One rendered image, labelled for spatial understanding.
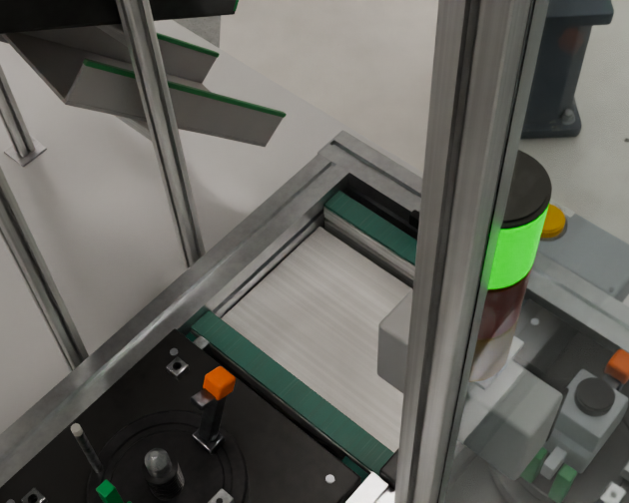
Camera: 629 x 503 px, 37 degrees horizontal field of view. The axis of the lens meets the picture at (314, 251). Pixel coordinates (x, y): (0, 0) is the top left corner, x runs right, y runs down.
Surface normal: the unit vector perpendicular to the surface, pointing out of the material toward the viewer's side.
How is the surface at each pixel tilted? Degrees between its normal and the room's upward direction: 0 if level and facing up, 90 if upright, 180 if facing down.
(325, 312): 0
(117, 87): 90
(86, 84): 90
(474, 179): 90
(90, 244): 0
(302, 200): 0
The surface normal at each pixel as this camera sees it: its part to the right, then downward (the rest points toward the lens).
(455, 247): -0.66, 0.62
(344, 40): -0.04, -0.58
